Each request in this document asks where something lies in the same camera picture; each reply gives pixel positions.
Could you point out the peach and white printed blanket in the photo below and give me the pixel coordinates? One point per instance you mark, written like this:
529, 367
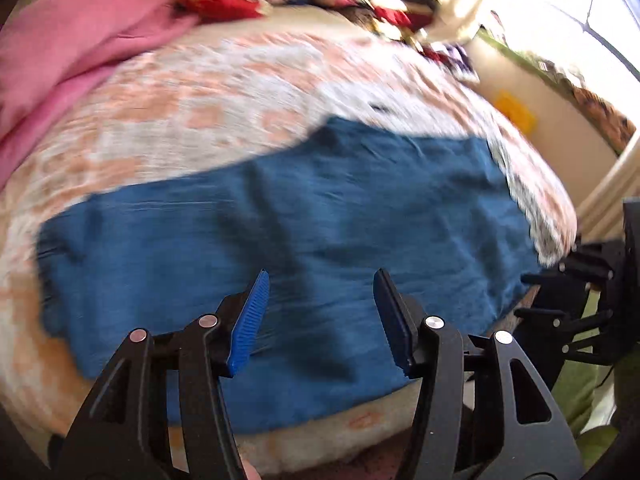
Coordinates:
200, 110

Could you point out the person's green garment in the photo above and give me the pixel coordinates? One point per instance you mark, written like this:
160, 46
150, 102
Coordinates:
575, 395

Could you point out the blue denim pants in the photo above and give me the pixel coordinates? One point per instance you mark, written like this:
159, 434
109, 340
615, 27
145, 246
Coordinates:
300, 210

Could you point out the window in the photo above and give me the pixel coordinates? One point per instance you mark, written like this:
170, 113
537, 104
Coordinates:
565, 5

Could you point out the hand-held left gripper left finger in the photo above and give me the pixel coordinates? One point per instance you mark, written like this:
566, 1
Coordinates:
248, 321

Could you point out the brown patterned cloth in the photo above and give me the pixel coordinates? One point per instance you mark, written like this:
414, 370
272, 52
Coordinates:
605, 115

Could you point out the yellow plastic object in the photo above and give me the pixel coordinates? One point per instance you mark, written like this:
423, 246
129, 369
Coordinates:
516, 111

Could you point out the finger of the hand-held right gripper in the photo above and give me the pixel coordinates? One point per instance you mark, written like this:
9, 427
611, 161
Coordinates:
590, 262
560, 332

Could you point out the cream wooden rail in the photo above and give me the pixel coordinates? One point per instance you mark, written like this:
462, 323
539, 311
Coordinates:
607, 190

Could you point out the pink blanket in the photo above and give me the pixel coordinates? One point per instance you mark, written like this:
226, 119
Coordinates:
65, 50

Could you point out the red patterned garment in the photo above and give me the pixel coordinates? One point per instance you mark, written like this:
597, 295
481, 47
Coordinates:
230, 2

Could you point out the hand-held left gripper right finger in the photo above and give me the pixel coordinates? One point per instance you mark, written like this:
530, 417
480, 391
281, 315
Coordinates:
392, 321

